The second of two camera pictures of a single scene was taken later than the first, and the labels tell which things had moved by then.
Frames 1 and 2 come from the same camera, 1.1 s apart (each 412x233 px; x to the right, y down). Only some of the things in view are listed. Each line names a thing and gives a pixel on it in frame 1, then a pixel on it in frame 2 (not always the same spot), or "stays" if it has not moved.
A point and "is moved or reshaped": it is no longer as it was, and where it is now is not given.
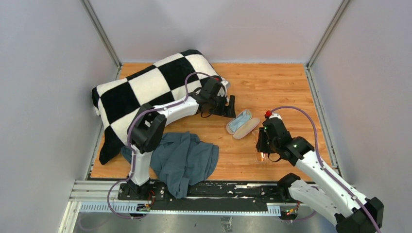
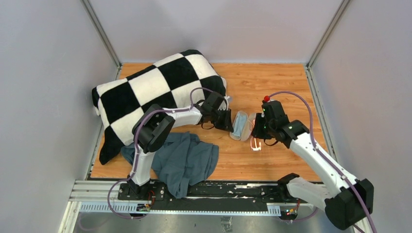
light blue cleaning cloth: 242,119 is moved or reshaped
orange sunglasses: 260,156 is moved or reshaped
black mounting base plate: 209,196 stays
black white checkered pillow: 177,76 stays
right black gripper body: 266,144 -> 264,129
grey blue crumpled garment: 181,159 stays
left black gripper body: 216,105 -> 220,118
